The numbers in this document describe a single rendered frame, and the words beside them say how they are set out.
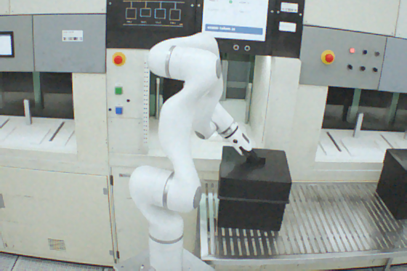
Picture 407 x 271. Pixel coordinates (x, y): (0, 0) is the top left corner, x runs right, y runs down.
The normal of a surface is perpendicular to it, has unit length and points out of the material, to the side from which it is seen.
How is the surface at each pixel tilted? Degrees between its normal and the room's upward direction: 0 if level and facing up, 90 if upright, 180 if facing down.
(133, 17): 90
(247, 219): 90
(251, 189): 90
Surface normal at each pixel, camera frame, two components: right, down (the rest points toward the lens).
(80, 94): 0.02, 0.39
